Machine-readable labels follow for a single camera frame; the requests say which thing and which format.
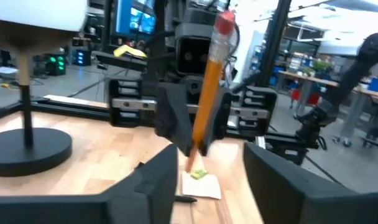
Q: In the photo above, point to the wooden workbench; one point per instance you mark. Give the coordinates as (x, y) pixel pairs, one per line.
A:
(301, 77)

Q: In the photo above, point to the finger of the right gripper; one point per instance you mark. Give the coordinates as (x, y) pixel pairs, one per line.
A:
(221, 118)
(173, 118)

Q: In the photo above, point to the yellow pencil with red eraser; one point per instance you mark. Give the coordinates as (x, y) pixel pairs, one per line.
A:
(207, 93)

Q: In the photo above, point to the pale pink sticky note pad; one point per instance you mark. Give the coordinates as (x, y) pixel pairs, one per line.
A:
(204, 188)

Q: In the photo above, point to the computer with green lights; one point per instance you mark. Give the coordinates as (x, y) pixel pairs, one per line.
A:
(55, 63)

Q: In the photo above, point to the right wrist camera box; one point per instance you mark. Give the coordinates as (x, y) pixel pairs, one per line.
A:
(192, 53)

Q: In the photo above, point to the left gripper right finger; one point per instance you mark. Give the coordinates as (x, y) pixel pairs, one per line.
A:
(316, 208)

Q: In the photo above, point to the yellow-green sticky note pad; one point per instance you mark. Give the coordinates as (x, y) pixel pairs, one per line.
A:
(199, 173)

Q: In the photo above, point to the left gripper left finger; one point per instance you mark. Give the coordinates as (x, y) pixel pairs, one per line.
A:
(83, 208)

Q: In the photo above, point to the black pen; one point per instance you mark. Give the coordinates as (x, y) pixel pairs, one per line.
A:
(186, 199)

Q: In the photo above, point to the blue display screen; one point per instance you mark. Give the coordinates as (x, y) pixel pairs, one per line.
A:
(139, 21)

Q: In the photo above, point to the yellow plastic piece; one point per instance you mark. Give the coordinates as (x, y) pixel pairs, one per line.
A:
(127, 51)

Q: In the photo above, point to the white globe lamp black base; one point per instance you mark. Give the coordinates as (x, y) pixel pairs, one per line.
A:
(30, 149)

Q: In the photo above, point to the computer with blue lights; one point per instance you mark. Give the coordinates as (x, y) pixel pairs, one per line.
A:
(81, 57)

